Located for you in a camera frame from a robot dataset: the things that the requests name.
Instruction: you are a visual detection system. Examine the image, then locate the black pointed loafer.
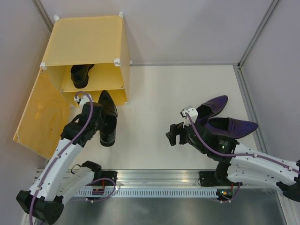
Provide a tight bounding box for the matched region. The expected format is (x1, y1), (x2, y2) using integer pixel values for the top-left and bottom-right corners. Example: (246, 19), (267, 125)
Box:
(98, 90), (118, 147)

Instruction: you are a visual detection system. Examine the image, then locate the purple loafer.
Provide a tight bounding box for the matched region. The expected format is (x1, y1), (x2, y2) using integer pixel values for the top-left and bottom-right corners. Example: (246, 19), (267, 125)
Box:
(196, 95), (228, 120)
(204, 117), (258, 139)

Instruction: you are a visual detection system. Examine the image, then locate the black leather shoe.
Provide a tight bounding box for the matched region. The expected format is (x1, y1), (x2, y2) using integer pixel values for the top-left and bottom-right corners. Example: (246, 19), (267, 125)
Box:
(70, 64), (94, 89)

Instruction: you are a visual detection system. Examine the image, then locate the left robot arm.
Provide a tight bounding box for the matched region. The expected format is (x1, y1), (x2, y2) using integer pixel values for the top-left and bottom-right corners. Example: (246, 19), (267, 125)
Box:
(16, 102), (105, 225)

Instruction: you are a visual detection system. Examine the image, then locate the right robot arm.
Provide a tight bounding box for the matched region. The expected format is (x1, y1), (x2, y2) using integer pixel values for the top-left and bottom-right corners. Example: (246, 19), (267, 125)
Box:
(166, 123), (300, 202)

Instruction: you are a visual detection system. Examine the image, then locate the yellow shoe cabinet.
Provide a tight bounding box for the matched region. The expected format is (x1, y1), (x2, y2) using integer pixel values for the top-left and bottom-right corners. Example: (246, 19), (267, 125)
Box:
(40, 13), (131, 105)

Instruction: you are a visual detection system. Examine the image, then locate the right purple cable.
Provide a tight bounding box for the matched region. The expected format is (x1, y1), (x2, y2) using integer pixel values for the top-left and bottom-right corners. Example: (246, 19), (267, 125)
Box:
(184, 110), (300, 178)

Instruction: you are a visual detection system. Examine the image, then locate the purple cable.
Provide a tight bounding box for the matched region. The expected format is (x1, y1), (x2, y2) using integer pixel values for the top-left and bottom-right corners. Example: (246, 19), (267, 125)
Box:
(184, 110), (300, 178)
(29, 91), (118, 225)

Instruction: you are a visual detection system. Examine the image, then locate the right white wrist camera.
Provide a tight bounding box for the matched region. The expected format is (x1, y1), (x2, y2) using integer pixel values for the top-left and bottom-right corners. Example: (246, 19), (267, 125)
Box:
(180, 106), (198, 127)

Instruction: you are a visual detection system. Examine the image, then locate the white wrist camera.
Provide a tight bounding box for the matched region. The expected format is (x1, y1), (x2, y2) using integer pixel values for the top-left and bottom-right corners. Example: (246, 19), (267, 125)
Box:
(74, 92), (93, 107)
(180, 106), (198, 127)

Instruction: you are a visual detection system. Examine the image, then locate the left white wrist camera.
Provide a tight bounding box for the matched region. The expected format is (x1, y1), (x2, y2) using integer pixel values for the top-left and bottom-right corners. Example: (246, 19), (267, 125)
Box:
(74, 92), (93, 107)

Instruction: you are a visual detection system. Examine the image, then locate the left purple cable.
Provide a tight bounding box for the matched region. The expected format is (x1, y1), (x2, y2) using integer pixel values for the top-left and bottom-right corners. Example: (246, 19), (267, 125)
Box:
(29, 91), (118, 225)

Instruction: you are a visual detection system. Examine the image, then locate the white slotted cable duct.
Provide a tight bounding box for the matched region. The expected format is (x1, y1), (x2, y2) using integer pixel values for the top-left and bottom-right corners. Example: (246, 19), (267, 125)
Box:
(75, 187), (218, 198)

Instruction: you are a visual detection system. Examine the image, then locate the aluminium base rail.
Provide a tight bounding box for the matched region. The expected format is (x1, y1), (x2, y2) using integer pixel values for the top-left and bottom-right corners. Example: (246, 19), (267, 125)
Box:
(101, 169), (215, 188)

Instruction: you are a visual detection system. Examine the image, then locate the right aluminium frame profile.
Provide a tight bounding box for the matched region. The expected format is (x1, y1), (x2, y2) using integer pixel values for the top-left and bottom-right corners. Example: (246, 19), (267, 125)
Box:
(233, 0), (300, 225)

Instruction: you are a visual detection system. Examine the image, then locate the left aluminium frame post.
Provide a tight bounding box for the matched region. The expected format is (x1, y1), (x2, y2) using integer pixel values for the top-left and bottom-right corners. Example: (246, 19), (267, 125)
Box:
(31, 0), (53, 33)

